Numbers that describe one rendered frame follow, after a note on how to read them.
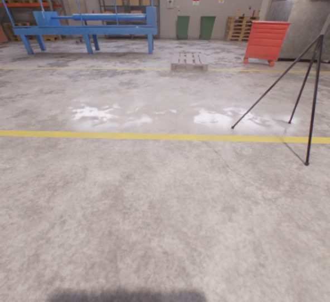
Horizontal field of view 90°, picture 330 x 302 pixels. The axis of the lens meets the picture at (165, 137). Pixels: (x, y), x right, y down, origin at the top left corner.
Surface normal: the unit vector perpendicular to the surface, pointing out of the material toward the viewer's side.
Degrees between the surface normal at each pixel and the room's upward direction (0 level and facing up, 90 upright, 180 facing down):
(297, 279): 0
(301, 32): 90
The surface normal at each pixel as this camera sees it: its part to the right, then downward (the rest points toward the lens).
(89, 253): 0.00, -0.81
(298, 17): -0.12, 0.58
